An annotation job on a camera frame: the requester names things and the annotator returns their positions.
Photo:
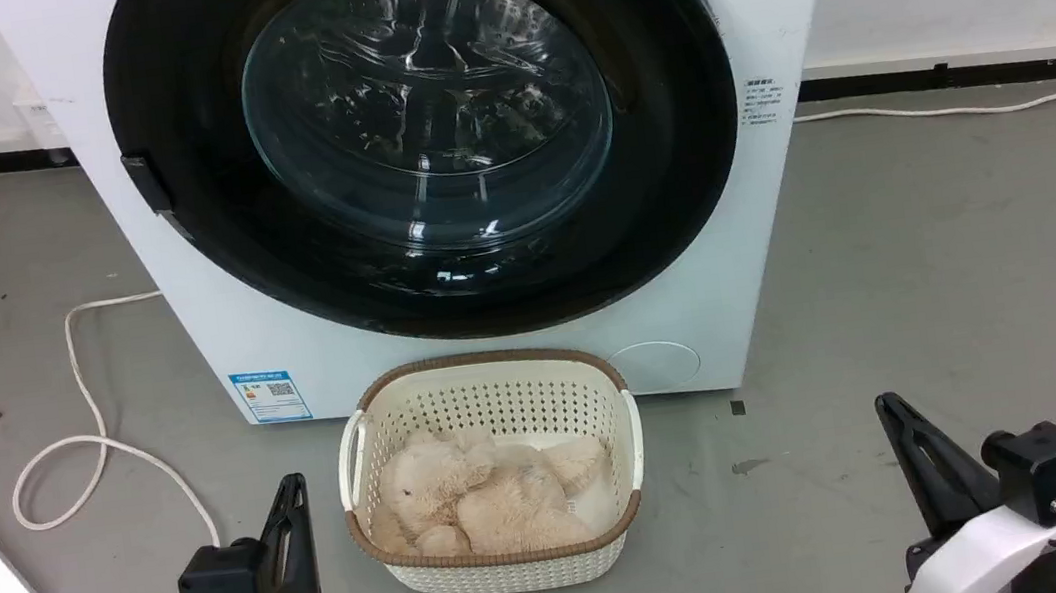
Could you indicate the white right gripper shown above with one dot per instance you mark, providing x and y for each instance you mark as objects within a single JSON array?
[{"x": 983, "y": 558}]

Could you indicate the white front-load washing machine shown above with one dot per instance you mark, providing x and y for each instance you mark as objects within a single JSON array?
[{"x": 781, "y": 225}]

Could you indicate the black round glass washer door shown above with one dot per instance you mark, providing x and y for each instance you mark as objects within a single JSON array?
[{"x": 675, "y": 178}]

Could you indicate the blue energy label sticker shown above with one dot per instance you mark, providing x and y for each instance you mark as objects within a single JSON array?
[{"x": 269, "y": 397}]

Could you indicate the beige plush toy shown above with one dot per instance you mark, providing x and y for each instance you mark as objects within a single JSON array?
[{"x": 503, "y": 506}]

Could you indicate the cream laundry basket brown rim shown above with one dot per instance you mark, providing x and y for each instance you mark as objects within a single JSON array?
[{"x": 490, "y": 394}]

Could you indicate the round white filter cover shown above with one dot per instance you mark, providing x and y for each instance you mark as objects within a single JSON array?
[{"x": 655, "y": 365}]

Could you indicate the small printed text sticker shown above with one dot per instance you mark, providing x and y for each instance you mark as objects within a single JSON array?
[{"x": 763, "y": 100}]

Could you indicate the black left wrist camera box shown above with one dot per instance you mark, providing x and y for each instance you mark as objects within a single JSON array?
[{"x": 220, "y": 581}]

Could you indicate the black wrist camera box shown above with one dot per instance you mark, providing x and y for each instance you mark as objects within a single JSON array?
[
  {"x": 220, "y": 581},
  {"x": 1048, "y": 469}
]

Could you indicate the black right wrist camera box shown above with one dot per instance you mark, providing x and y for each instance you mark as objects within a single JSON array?
[{"x": 1048, "y": 469}]

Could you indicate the white wall socket box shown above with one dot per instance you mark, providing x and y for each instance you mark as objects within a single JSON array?
[{"x": 41, "y": 119}]

